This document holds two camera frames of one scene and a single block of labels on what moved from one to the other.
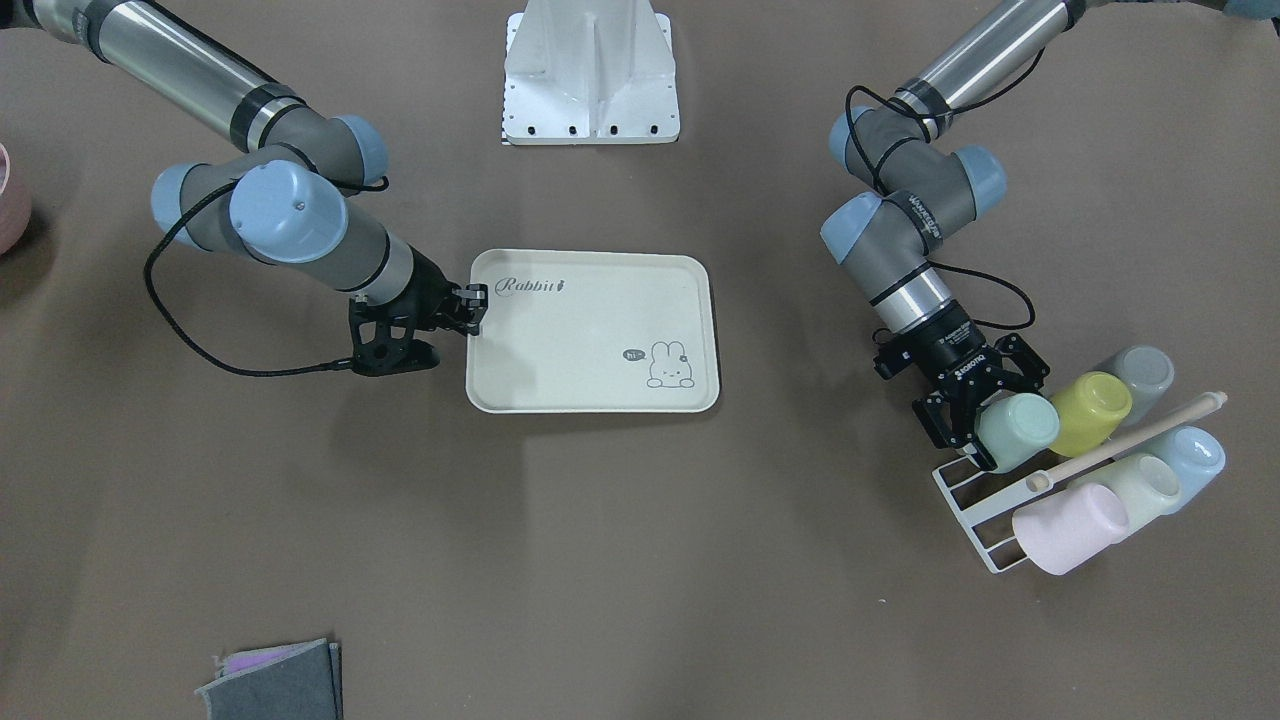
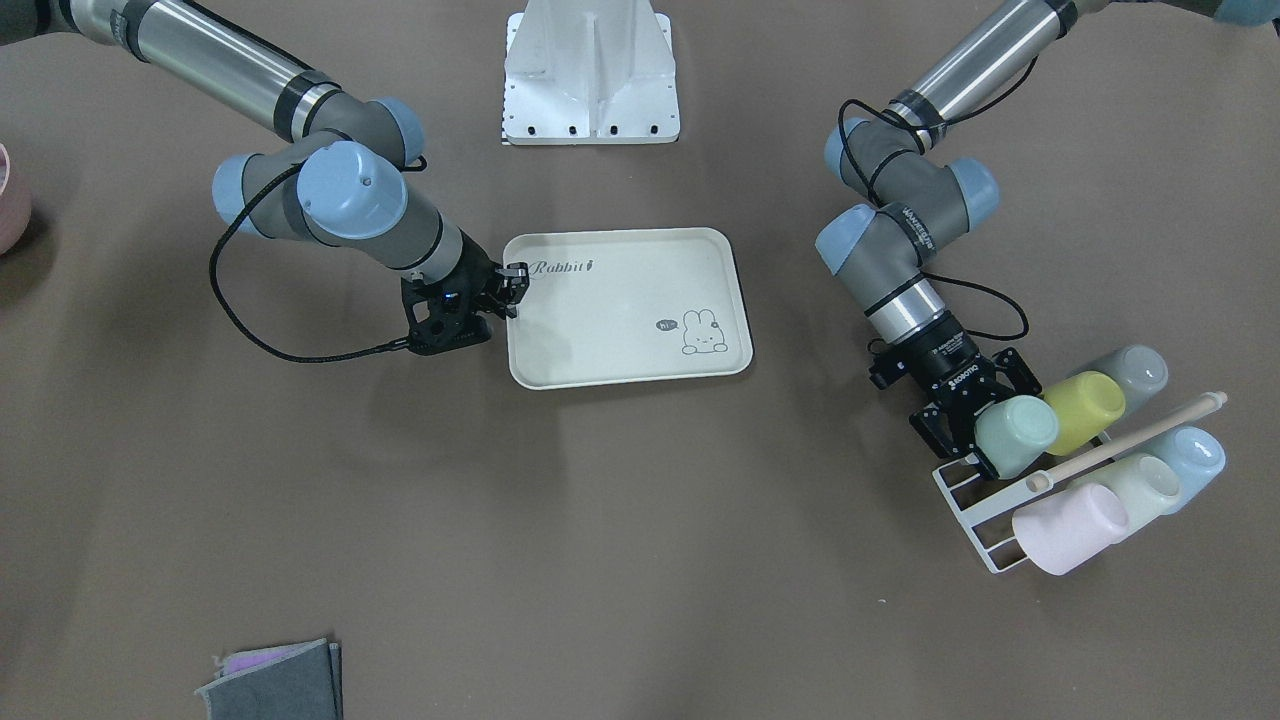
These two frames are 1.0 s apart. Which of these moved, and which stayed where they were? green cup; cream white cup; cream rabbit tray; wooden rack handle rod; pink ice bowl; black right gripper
Moved: black right gripper; cream rabbit tray
Stayed: wooden rack handle rod; green cup; cream white cup; pink ice bowl
